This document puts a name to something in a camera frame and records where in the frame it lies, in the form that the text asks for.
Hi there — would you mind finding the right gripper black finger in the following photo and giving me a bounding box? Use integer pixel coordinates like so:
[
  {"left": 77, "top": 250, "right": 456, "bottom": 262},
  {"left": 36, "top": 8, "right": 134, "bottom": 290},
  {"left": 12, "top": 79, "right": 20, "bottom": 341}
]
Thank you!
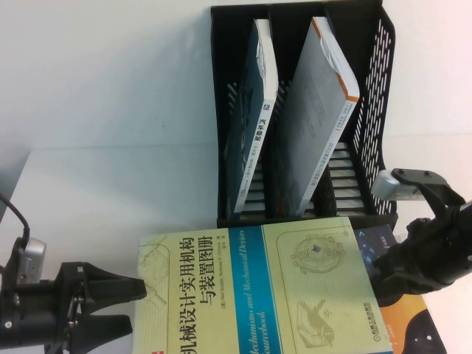
[
  {"left": 378, "top": 276, "right": 407, "bottom": 308},
  {"left": 370, "top": 241, "right": 406, "bottom": 280}
]

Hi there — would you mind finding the yellow-green mechanical design book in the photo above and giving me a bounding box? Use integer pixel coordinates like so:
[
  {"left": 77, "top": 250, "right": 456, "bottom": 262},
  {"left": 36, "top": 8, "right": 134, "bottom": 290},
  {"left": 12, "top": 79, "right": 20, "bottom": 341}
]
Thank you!
[{"left": 134, "top": 216, "right": 394, "bottom": 354}]

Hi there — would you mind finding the grey book with orange edge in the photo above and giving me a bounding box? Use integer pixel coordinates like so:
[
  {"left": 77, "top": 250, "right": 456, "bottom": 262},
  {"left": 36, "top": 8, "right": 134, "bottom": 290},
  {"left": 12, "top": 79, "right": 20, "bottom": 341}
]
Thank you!
[{"left": 275, "top": 16, "right": 361, "bottom": 218}]

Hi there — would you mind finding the blue cover book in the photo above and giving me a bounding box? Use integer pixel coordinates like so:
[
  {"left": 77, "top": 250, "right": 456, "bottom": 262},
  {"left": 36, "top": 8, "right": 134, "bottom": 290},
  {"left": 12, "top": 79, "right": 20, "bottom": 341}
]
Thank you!
[{"left": 222, "top": 18, "right": 279, "bottom": 217}]

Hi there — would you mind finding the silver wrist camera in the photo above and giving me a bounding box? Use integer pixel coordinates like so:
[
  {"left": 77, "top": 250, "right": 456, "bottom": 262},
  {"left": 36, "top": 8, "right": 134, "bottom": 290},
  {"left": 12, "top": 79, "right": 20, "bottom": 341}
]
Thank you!
[
  {"left": 16, "top": 238, "right": 48, "bottom": 285},
  {"left": 371, "top": 168, "right": 423, "bottom": 203}
]

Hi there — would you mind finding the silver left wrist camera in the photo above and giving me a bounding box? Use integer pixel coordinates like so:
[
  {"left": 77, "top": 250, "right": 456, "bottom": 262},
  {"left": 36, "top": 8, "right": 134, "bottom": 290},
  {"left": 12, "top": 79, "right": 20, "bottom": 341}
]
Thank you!
[{"left": 16, "top": 238, "right": 48, "bottom": 285}]

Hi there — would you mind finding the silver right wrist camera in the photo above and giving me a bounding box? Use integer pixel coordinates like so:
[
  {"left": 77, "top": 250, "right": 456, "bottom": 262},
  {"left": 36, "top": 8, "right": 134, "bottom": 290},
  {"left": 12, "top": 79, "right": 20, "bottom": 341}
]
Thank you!
[{"left": 371, "top": 168, "right": 423, "bottom": 203}]

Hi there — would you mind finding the dark robot book orange pattern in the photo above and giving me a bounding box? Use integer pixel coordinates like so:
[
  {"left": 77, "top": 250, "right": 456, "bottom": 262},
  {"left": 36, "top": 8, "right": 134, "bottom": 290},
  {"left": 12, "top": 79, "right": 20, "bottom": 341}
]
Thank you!
[{"left": 353, "top": 224, "right": 447, "bottom": 354}]

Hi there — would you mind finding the black plastic book stand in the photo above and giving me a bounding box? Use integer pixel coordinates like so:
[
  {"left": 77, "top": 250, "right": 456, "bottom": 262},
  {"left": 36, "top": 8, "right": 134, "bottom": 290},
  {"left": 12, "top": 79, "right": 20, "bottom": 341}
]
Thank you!
[{"left": 209, "top": 0, "right": 401, "bottom": 228}]

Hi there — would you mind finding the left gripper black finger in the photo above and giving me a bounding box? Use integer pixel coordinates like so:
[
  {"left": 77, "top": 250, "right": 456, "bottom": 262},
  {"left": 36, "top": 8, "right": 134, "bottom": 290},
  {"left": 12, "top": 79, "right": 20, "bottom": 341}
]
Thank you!
[
  {"left": 72, "top": 314, "right": 133, "bottom": 350},
  {"left": 79, "top": 263, "right": 148, "bottom": 314}
]

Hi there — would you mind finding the thick black cable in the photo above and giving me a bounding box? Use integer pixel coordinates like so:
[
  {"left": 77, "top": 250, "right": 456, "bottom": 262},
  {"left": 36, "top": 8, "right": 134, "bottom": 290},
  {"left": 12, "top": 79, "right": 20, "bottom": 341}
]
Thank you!
[{"left": 0, "top": 191, "right": 31, "bottom": 245}]

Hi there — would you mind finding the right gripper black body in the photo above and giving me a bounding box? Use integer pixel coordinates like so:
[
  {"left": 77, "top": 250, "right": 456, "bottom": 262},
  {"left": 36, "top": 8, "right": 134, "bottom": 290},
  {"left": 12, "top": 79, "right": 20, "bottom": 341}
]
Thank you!
[{"left": 390, "top": 167, "right": 466, "bottom": 295}]

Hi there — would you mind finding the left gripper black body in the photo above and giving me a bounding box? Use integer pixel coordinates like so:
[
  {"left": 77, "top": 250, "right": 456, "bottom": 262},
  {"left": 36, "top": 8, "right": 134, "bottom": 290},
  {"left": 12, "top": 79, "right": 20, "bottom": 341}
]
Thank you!
[{"left": 44, "top": 261, "right": 93, "bottom": 354}]

